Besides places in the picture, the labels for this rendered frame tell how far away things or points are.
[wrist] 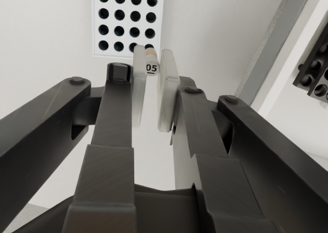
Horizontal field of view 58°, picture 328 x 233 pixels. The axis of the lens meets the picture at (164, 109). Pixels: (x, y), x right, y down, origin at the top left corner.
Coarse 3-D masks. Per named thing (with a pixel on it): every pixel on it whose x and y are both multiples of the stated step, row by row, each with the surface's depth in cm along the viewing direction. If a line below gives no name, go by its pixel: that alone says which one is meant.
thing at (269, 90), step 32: (288, 0) 32; (320, 0) 27; (288, 32) 30; (320, 32) 34; (256, 64) 34; (288, 64) 29; (256, 96) 32; (288, 96) 36; (288, 128) 38; (320, 128) 39
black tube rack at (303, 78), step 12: (324, 36) 30; (312, 48) 32; (324, 48) 31; (312, 60) 31; (324, 60) 31; (300, 72) 32; (312, 72) 32; (324, 72) 29; (300, 84) 32; (312, 84) 32
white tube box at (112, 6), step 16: (96, 0) 35; (112, 0) 35; (128, 0) 35; (144, 0) 35; (160, 0) 35; (96, 16) 36; (112, 16) 36; (128, 16) 36; (144, 16) 36; (160, 16) 36; (96, 32) 36; (112, 32) 36; (128, 32) 36; (144, 32) 37; (160, 32) 36; (96, 48) 37; (112, 48) 37; (128, 48) 37
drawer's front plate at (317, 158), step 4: (308, 152) 40; (312, 156) 39; (316, 156) 40; (320, 156) 40; (316, 160) 38; (320, 160) 39; (324, 160) 40; (320, 164) 38; (324, 164) 38; (324, 168) 37
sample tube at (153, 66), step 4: (148, 48) 24; (152, 48) 24; (148, 52) 23; (152, 52) 23; (148, 56) 22; (152, 56) 22; (156, 56) 23; (148, 60) 21; (152, 60) 21; (156, 60) 21; (148, 64) 21; (152, 64) 21; (156, 64) 21; (148, 68) 21; (152, 68) 21; (156, 68) 21; (148, 72) 21; (152, 72) 21; (156, 72) 21; (148, 76) 21; (152, 76) 21
